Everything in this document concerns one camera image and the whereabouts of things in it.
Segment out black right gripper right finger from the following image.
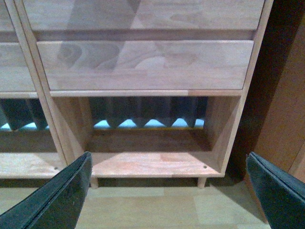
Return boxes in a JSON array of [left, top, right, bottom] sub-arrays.
[[246, 152, 305, 229]]

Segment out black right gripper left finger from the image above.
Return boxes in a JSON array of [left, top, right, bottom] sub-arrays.
[[0, 152, 92, 229]]

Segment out neighbouring wooden shelf unit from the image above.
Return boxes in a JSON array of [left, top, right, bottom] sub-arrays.
[[0, 0, 66, 179]]

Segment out brown wooden side panel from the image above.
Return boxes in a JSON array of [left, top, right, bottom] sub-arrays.
[[245, 21, 305, 222]]

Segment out dark pleated curtain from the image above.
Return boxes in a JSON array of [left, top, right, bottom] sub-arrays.
[[0, 96, 208, 131]]

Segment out lower wooden drawer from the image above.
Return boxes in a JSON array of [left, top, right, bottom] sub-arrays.
[[37, 40, 254, 91]]

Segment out wooden drawer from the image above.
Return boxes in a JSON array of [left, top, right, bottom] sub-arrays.
[[23, 0, 264, 31], [37, 40, 254, 91]]

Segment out upper wooden drawer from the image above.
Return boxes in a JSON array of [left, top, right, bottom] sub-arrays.
[[23, 0, 264, 31]]

